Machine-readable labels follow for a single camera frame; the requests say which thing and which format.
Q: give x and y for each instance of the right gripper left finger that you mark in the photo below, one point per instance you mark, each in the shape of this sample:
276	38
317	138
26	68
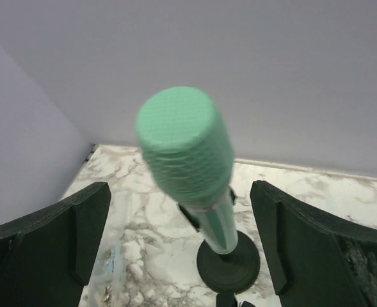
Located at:
47	257

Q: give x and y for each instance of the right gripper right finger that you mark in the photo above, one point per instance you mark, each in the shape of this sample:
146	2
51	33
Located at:
314	258

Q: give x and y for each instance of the green microphone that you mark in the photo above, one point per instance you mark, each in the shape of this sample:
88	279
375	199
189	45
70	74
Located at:
184	141

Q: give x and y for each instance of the black stand with green microphone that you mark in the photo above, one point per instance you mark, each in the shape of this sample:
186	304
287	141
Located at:
227	259

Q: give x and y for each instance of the clear screw box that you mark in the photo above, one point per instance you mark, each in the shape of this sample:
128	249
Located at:
108	275

